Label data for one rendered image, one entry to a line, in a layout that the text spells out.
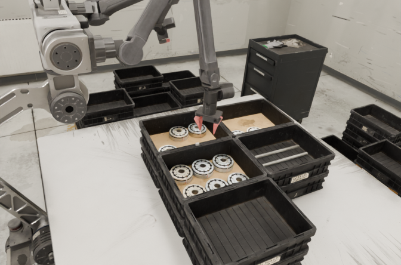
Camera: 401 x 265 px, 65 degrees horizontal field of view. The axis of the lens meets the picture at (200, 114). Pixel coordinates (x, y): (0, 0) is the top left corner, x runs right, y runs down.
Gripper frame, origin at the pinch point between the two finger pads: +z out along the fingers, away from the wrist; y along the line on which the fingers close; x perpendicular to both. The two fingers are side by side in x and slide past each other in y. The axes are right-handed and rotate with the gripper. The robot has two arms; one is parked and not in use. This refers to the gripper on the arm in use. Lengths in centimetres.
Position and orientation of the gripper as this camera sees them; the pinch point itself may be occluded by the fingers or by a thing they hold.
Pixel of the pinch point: (207, 130)
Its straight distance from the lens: 136.6
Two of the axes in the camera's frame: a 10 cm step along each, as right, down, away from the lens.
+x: -3.5, 4.6, -8.1
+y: -9.3, -2.4, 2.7
